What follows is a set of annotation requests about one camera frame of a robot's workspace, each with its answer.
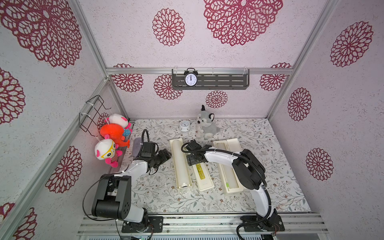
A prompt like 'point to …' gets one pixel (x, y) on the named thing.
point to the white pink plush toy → (119, 119)
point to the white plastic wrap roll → (181, 167)
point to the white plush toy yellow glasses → (106, 149)
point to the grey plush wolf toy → (205, 127)
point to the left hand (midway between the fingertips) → (168, 157)
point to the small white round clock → (184, 126)
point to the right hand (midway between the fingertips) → (193, 157)
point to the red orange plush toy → (115, 131)
